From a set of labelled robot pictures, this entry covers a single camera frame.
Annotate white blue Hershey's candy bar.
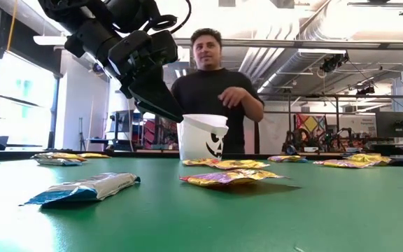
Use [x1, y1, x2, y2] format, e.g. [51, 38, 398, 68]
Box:
[20, 171, 141, 208]
[35, 157, 83, 167]

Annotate silver air ducts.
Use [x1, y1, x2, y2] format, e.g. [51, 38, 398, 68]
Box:
[243, 6, 328, 92]

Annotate person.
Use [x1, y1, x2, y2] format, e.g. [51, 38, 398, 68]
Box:
[170, 27, 265, 155]

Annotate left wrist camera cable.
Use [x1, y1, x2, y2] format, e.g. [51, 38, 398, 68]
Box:
[141, 0, 192, 34]

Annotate black track light cluster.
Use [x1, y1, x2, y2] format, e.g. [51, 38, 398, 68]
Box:
[320, 52, 350, 73]

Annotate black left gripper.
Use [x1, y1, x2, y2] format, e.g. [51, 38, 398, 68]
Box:
[106, 29, 185, 124]

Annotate yellow Sour Patch candy packet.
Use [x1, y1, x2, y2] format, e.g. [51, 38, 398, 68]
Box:
[78, 152, 111, 159]
[182, 158, 220, 167]
[31, 151, 87, 162]
[346, 153, 393, 165]
[312, 159, 372, 169]
[213, 159, 271, 171]
[267, 155, 308, 163]
[179, 169, 287, 187]

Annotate black metal rack frame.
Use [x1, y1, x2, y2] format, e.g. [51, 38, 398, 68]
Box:
[133, 90, 403, 155]

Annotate colourful diamond hanging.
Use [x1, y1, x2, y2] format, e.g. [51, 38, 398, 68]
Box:
[295, 113, 327, 141]

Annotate black widescreen monitor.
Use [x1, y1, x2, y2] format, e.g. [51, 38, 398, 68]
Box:
[375, 111, 403, 139]

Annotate green table mat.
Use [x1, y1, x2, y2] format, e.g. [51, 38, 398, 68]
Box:
[0, 156, 403, 252]

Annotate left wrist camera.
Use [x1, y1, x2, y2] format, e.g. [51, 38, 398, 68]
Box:
[150, 30, 179, 66]

